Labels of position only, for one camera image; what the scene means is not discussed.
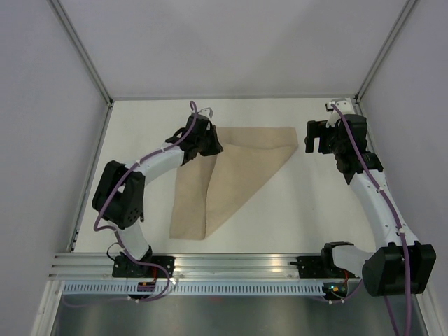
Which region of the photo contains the beige cloth napkin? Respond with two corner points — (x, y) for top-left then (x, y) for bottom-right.
(169, 127), (298, 240)

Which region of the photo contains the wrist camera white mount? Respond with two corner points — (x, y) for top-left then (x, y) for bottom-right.
(197, 107), (214, 132)
(325, 98), (355, 128)

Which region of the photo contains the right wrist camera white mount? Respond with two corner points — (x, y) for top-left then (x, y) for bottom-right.
(325, 98), (355, 128)

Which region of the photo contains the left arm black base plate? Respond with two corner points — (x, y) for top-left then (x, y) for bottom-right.
(112, 255), (175, 279)

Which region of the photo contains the right aluminium frame post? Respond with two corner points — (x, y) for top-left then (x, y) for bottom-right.
(354, 0), (419, 104)

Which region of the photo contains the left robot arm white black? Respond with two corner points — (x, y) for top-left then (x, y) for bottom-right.
(92, 112), (223, 278)

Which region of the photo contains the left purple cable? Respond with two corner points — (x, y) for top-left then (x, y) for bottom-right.
(62, 100), (200, 309)

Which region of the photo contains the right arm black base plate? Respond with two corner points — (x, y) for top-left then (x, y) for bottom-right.
(289, 255), (330, 279)

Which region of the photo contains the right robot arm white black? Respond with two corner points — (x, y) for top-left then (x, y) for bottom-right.
(304, 114), (436, 297)

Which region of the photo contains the aluminium frame post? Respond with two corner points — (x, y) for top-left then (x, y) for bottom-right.
(354, 0), (419, 104)
(48, 0), (113, 106)

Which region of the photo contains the left aluminium frame post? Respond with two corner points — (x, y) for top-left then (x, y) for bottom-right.
(48, 0), (113, 106)

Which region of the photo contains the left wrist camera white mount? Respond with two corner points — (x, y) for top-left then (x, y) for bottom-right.
(197, 107), (214, 132)

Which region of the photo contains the aluminium mounting rail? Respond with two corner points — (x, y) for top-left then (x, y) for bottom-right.
(48, 253), (355, 281)

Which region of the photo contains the white slotted cable duct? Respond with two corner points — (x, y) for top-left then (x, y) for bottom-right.
(63, 281), (324, 296)

